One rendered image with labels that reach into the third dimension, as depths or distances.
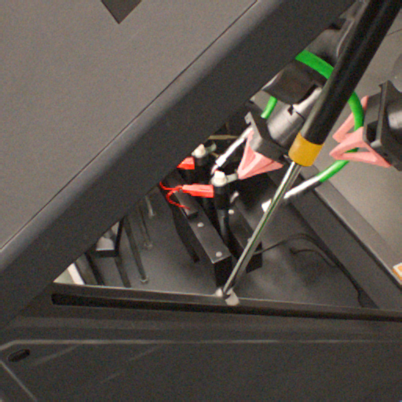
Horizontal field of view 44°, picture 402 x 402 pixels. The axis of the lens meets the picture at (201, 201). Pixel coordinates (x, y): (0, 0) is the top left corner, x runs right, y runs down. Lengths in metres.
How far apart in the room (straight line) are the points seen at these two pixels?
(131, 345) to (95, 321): 0.04
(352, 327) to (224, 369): 0.17
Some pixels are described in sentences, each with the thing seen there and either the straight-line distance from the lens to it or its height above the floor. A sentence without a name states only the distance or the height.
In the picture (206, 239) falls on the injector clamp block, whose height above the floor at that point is 0.98.
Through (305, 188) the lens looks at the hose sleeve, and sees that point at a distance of 0.74.
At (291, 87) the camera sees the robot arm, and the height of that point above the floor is 1.29.
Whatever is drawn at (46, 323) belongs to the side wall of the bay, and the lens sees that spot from 0.33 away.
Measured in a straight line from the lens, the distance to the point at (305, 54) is 0.60.
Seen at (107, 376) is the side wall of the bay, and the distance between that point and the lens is 0.40.
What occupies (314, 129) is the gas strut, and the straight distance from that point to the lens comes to 0.34.
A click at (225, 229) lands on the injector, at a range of 0.90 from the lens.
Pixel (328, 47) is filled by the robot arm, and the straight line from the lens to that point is 0.75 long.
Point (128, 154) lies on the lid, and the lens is 0.22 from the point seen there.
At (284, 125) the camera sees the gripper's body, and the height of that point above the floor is 1.22.
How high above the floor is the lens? 1.70
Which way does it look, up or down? 47 degrees down
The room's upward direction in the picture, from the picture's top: 8 degrees counter-clockwise
